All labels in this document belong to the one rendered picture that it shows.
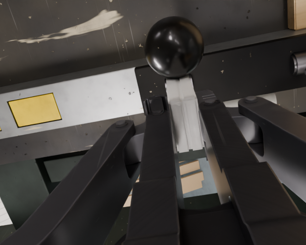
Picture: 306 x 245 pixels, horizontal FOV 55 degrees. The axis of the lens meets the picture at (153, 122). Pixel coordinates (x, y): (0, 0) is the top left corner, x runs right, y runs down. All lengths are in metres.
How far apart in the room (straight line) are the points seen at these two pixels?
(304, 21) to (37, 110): 0.29
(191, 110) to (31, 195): 0.38
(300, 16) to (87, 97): 0.23
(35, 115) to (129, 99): 0.10
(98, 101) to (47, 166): 0.19
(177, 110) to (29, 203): 0.39
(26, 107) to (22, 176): 0.17
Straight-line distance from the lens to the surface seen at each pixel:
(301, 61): 0.30
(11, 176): 0.49
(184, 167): 3.35
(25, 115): 0.34
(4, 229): 0.58
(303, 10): 0.34
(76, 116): 0.33
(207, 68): 0.29
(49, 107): 0.33
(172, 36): 0.18
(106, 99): 0.31
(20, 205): 0.52
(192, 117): 0.15
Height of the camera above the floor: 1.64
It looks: 24 degrees down
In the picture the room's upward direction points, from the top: 113 degrees counter-clockwise
